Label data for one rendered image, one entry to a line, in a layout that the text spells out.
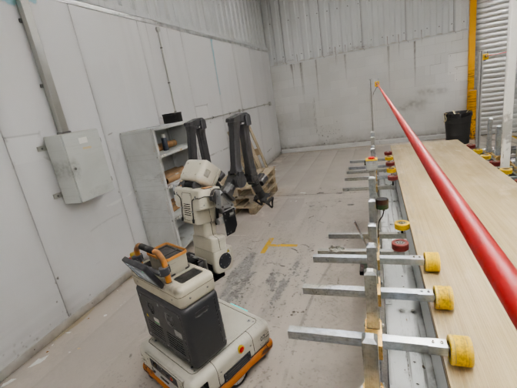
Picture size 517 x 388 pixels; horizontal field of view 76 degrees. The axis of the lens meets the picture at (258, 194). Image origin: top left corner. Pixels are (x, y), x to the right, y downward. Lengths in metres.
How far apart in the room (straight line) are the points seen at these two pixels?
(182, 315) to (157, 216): 2.25
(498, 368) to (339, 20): 8.87
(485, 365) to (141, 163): 3.46
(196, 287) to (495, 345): 1.32
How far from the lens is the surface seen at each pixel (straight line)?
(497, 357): 1.24
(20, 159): 3.24
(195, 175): 1.99
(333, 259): 1.56
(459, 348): 1.13
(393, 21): 9.46
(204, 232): 2.10
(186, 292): 1.85
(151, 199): 3.97
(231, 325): 2.37
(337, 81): 9.38
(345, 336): 1.14
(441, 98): 9.49
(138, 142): 3.85
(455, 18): 9.57
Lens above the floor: 1.70
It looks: 16 degrees down
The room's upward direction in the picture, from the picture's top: 9 degrees counter-clockwise
